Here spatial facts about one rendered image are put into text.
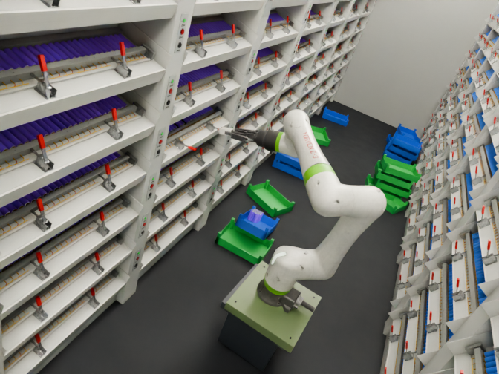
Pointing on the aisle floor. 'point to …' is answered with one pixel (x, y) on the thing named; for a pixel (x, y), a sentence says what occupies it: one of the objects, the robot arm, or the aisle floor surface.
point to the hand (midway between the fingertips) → (226, 131)
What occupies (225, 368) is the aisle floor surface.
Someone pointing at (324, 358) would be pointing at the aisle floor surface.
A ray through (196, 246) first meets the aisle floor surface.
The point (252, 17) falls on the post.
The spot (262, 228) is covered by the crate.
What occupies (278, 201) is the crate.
